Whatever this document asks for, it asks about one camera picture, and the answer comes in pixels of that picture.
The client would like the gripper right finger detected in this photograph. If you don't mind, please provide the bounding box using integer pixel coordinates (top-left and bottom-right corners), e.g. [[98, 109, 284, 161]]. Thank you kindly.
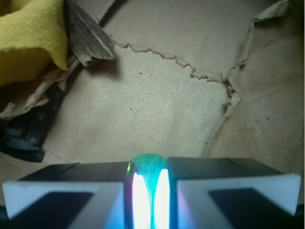
[[167, 157, 301, 229]]

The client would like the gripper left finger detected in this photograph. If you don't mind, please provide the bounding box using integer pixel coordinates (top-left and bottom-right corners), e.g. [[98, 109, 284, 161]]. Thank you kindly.
[[2, 161, 134, 229]]

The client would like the brown paper bag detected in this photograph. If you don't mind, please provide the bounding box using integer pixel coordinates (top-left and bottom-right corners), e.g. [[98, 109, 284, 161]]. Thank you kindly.
[[0, 0, 305, 182]]

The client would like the green textured ball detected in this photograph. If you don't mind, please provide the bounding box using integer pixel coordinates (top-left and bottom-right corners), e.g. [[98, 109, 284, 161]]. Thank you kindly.
[[131, 153, 168, 229]]

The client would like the yellow microfiber cloth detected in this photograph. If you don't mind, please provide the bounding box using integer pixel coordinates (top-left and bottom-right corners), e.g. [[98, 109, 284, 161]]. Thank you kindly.
[[0, 0, 68, 86]]

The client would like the black tape strip lower left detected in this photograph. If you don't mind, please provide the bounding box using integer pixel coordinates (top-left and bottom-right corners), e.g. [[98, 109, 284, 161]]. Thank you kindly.
[[0, 83, 65, 163]]

